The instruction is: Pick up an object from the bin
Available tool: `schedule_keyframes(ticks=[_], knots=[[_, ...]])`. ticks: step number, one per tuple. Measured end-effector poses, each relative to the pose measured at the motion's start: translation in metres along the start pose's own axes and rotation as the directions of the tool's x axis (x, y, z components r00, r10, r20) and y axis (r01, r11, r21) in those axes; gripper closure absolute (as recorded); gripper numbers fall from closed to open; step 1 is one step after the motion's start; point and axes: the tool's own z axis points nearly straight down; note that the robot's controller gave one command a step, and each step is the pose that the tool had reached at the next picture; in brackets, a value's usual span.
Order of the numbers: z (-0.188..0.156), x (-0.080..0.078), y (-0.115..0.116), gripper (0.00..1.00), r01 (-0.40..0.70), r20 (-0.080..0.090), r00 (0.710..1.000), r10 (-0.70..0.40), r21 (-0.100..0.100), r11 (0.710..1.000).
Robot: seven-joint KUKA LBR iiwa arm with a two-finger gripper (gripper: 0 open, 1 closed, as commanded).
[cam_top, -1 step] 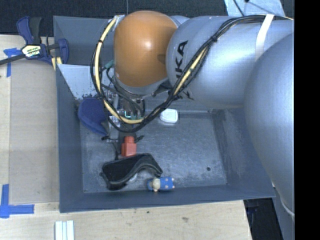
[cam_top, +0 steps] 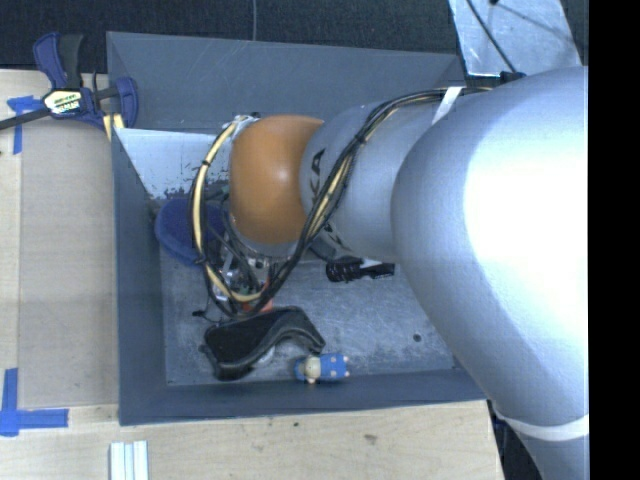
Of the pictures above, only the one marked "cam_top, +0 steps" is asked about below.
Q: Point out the grey metal bin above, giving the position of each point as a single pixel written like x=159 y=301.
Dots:
x=360 y=318

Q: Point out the dark blue round cloth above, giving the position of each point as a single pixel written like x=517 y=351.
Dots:
x=175 y=233

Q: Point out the pale wood flat board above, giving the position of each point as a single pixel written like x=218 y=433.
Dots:
x=65 y=268

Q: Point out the black cylinder on white bracket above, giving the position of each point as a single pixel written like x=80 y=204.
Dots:
x=345 y=269

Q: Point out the blue toy figure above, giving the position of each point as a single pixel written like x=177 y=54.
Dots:
x=327 y=366

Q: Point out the black curved object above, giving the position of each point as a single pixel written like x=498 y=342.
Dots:
x=250 y=340

